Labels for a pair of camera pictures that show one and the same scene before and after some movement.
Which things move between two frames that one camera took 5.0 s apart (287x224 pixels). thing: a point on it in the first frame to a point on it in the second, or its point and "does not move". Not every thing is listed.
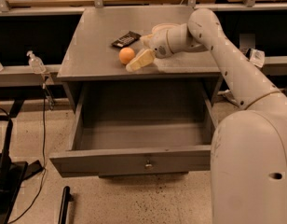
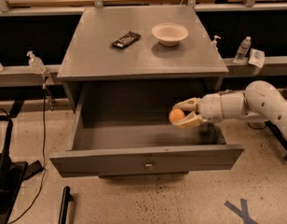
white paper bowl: x=167 y=29 does not move
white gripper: x=158 y=44 to x=211 y=107
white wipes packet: x=257 y=57 does not move
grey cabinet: x=98 y=82 does not move
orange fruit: x=126 y=55 to x=175 y=115
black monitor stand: x=8 y=178 does not move
